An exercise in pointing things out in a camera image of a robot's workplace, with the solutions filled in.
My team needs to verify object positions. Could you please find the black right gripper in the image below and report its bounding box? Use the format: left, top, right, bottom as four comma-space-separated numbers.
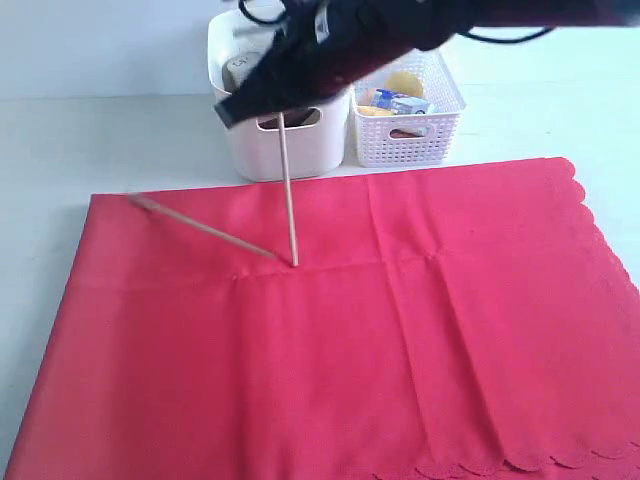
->
214, 1, 460, 128

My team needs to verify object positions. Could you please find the stainless steel cup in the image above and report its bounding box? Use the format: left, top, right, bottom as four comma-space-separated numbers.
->
221, 51, 261, 92

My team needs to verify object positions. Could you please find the yellow cheese wedge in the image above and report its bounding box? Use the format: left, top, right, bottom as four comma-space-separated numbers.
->
357, 105, 394, 117

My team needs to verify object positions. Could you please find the brown egg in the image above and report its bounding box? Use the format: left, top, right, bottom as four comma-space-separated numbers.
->
358, 88, 376, 106

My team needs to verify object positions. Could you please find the wooden chopstick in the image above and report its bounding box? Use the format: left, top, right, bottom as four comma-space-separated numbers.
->
277, 112, 299, 267
127, 194, 276, 259

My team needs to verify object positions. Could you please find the orange fried food piece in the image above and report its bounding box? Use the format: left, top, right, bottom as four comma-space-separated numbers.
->
389, 129, 425, 139

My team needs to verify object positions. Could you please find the yellow lemon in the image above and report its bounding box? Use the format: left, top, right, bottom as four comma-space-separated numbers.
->
384, 71, 424, 98

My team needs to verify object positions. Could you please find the brown wooden plate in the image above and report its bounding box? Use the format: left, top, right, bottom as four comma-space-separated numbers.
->
258, 108, 318, 130

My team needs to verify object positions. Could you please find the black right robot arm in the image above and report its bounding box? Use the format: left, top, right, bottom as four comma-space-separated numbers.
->
215, 1, 639, 128

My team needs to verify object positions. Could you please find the large cream plastic bin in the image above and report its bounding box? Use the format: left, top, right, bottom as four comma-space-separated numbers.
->
207, 9, 351, 182

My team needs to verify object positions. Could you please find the white perforated plastic basket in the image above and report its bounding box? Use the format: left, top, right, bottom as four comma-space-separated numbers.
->
352, 50, 466, 168

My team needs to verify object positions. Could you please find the red table cloth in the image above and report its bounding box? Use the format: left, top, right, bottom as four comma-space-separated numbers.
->
6, 158, 639, 479

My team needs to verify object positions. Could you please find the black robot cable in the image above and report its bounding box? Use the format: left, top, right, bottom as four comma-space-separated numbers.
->
237, 0, 556, 44

